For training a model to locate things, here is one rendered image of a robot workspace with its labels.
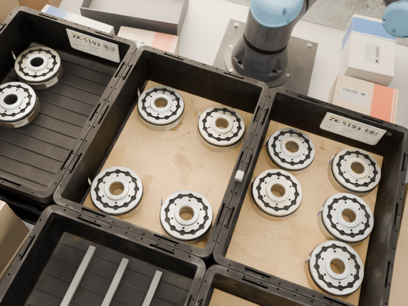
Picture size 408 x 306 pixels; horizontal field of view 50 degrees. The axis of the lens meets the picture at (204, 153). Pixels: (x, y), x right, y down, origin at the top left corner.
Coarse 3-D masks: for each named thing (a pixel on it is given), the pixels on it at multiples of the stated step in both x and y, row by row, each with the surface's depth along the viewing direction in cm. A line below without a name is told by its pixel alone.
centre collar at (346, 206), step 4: (348, 204) 88; (340, 208) 87; (344, 208) 87; (348, 208) 87; (352, 208) 87; (356, 208) 87; (336, 212) 87; (340, 212) 87; (356, 212) 87; (336, 216) 87; (340, 216) 86; (356, 216) 87; (360, 216) 87; (340, 220) 86; (344, 220) 86; (356, 220) 86; (360, 220) 86; (344, 224) 86; (348, 224) 86; (352, 224) 86; (356, 224) 86
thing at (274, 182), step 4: (272, 180) 89; (276, 180) 89; (280, 180) 89; (268, 184) 89; (272, 184) 89; (276, 184) 89; (280, 184) 89; (284, 184) 89; (268, 188) 88; (284, 188) 89; (288, 188) 88; (268, 192) 88; (288, 192) 88; (268, 196) 88; (272, 196) 87; (284, 196) 88; (288, 196) 88; (272, 200) 88; (276, 200) 87; (280, 200) 87; (284, 200) 88
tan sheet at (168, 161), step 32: (192, 96) 103; (128, 128) 97; (192, 128) 98; (224, 128) 99; (128, 160) 93; (160, 160) 94; (192, 160) 94; (224, 160) 95; (160, 192) 90; (224, 192) 91
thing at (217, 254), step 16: (272, 96) 92; (288, 96) 92; (304, 96) 92; (336, 112) 91; (352, 112) 91; (256, 128) 88; (400, 128) 90; (256, 144) 86; (400, 160) 86; (400, 176) 84; (240, 192) 80; (400, 192) 82; (400, 208) 81; (224, 224) 77; (224, 240) 76; (240, 272) 74; (384, 272) 75; (288, 288) 73; (304, 288) 73; (384, 288) 74; (336, 304) 72; (352, 304) 72; (384, 304) 72
